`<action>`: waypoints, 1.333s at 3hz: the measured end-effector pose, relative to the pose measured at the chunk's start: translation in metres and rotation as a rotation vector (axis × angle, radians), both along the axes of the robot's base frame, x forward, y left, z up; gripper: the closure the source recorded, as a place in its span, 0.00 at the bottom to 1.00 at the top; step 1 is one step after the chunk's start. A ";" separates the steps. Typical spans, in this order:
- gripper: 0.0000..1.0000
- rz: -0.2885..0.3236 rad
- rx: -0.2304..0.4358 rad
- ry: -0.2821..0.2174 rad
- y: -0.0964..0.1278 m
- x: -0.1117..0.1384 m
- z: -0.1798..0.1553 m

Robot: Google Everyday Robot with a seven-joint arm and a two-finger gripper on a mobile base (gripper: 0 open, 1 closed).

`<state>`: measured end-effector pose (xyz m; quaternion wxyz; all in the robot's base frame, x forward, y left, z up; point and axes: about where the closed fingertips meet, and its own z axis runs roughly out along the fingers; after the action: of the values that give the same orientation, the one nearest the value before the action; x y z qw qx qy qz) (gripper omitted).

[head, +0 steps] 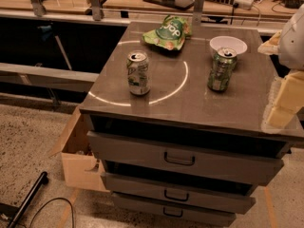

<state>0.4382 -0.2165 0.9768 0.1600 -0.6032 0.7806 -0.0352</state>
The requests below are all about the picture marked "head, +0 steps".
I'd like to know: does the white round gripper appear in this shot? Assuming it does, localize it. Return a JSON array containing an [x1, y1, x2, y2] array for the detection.
[[257, 5, 304, 128]]

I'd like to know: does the dark green soda can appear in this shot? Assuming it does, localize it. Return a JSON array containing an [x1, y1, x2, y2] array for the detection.
[[207, 47, 238, 92]]

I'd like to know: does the grey drawer cabinet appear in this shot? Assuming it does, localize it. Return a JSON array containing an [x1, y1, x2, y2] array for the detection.
[[79, 21, 304, 228]]

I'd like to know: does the top grey drawer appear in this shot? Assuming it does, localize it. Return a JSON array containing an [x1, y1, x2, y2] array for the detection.
[[87, 131, 283, 185]]

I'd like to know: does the grey drawer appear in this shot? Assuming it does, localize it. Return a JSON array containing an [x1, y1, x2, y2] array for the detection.
[[101, 172, 256, 214], [112, 192, 236, 227], [87, 131, 283, 185]]

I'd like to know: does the middle grey drawer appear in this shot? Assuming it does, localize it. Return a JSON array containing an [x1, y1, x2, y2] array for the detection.
[[101, 172, 256, 214]]

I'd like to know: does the bottom grey drawer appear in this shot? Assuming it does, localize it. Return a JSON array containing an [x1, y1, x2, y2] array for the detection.
[[112, 192, 236, 227]]

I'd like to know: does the white bowl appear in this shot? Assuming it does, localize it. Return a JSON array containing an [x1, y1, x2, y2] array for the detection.
[[209, 36, 248, 57]]

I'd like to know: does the green chip bag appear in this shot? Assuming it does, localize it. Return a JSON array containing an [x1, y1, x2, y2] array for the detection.
[[142, 15, 192, 50]]

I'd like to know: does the white green soda can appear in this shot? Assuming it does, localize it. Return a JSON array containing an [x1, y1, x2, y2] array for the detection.
[[126, 50, 150, 96]]

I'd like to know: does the cardboard box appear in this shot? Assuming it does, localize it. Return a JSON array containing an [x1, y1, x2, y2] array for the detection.
[[48, 107, 106, 192]]

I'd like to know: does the black pole on floor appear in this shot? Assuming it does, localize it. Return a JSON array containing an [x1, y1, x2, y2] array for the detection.
[[7, 171, 48, 228]]

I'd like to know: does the metal rail frame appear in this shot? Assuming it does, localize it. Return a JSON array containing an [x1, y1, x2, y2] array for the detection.
[[0, 63, 98, 92]]

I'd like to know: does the black floor cable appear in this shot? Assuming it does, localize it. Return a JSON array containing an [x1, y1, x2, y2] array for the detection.
[[28, 197, 76, 228]]

